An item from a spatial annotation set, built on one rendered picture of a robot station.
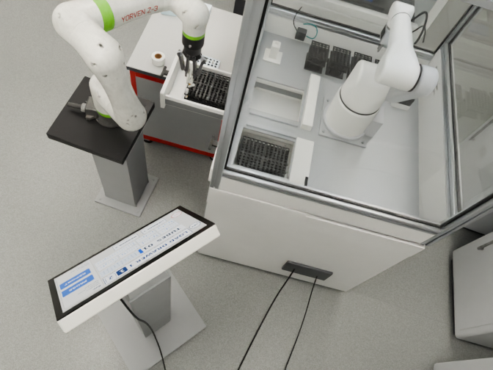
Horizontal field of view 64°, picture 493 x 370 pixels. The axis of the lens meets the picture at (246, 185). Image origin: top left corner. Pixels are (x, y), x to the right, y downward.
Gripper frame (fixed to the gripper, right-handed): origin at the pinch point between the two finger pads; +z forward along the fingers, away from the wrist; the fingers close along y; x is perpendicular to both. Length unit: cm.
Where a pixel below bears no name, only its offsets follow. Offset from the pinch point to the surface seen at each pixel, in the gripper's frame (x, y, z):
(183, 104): 8.9, 0.4, 9.8
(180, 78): -8.7, 6.7, 13.2
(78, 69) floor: -63, 98, 98
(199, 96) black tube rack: 3.9, -6.2, 6.7
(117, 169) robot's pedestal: 31, 28, 51
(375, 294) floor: 45, -140, 96
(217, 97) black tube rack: 1.0, -14.1, 7.1
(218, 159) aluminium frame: 51, -24, -20
